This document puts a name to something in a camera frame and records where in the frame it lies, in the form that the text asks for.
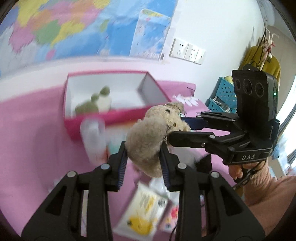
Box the beige plush teddy bear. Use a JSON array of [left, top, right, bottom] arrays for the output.
[[125, 102, 190, 178]]

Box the yellow white wet wipes pack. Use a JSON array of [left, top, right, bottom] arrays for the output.
[[113, 182, 169, 240]]

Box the pink sleeved right forearm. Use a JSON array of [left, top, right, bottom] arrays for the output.
[[243, 164, 295, 235]]

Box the right hand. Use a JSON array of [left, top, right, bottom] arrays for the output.
[[228, 161, 266, 184]]

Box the blue plastic basket shelf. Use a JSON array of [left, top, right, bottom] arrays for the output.
[[205, 77, 237, 113]]

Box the small colourful card pack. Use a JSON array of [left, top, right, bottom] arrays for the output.
[[159, 202, 179, 233]]

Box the pastel tissue pack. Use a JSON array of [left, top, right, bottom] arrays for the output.
[[105, 121, 134, 157]]

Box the pink storage box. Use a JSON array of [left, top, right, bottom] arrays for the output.
[[63, 70, 170, 140]]

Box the yellow garment on rack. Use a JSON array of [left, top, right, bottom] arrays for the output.
[[238, 46, 281, 84]]

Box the clear round plastic container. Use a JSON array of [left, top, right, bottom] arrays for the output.
[[80, 118, 107, 166]]

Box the green and white plush toy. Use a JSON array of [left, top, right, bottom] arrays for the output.
[[75, 86, 111, 115]]

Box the white coat rack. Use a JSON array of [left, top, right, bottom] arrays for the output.
[[261, 28, 280, 64]]

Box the black cable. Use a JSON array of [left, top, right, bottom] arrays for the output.
[[233, 159, 266, 189]]

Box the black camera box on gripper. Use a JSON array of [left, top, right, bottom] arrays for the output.
[[232, 70, 280, 142]]

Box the white wall socket panel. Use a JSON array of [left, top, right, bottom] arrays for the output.
[[169, 39, 206, 65]]

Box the colourful wall map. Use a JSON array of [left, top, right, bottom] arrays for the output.
[[1, 0, 177, 75]]

